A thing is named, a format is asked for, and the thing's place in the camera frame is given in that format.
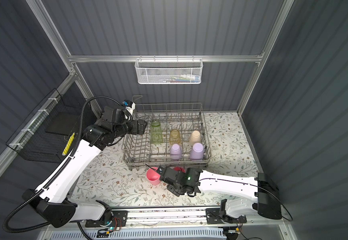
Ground pink cup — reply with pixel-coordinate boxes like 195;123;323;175
146;167;161;186
173;167;186;173

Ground green transparent cup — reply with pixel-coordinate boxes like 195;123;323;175
150;121;163;144

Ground lilac cup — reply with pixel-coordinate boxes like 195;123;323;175
170;144;182;161
190;143;205;161

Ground yellow transparent cup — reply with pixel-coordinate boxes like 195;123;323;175
169;129;182;146

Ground beige cup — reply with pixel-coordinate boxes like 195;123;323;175
189;130;201;146

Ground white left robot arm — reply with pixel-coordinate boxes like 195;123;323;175
2;97;147;233

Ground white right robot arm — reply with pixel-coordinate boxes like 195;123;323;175
155;166;286;223

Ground white vented cover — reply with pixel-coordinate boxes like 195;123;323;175
49;227;232;240

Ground tubes in white basket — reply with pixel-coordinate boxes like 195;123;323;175
160;74;201;84

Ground yellow brush in basket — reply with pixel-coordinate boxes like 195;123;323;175
62;133;76;156

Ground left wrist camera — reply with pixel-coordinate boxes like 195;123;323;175
123;100;136;116

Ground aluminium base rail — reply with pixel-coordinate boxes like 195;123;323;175
84;205;264;229

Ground grey wire dish rack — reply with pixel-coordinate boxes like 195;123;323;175
122;96;212;169

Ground white mesh wall basket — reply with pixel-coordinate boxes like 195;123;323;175
135;58;204;85

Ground black wire wall basket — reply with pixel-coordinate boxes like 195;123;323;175
6;85;86;163

